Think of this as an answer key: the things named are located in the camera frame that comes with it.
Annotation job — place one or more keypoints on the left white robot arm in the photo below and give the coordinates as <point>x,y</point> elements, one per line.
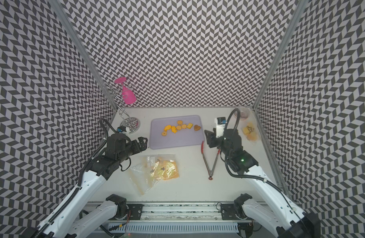
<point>63,222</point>

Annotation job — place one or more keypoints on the lavender plastic tray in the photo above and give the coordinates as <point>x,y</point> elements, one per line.
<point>176,136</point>

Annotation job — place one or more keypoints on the clear resealable bag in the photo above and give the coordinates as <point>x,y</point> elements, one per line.
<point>251,132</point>

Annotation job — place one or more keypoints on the yellow fish shaped cookie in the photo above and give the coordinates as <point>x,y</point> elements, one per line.
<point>168,127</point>

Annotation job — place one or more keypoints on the aluminium mounting rail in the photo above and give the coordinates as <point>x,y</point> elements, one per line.
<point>181,212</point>

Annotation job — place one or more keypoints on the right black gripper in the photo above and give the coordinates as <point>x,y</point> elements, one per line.
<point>211,138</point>

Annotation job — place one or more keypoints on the pink plastic wine glass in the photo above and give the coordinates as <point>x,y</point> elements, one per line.
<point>127,95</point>

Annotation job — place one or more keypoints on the metal wire glass rack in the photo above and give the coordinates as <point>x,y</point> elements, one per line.
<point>114,94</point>

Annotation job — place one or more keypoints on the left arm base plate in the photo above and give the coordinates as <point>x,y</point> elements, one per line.
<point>135,211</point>

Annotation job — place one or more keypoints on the clear bag with cookies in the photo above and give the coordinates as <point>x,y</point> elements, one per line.
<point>151,170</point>

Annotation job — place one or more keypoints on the small pink stacked bowls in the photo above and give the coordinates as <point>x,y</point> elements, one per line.
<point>244,113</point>

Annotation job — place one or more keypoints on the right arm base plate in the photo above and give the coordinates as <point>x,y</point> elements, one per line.
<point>228,213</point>

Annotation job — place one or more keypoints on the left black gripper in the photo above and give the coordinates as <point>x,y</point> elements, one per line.
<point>143,146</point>

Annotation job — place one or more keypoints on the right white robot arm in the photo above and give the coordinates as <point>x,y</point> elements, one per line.
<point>283,218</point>

